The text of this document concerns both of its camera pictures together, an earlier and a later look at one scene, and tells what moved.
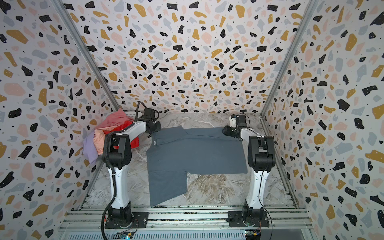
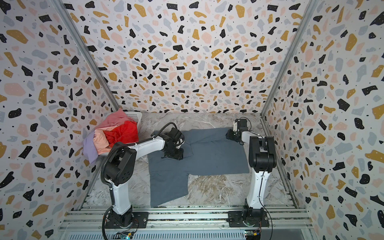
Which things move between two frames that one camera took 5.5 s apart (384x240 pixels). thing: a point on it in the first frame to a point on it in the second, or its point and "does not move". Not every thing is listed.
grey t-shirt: (173, 152) does not move
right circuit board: (253, 234) does not move
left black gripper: (157, 127) to (180, 154)
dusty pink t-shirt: (115, 118) does not move
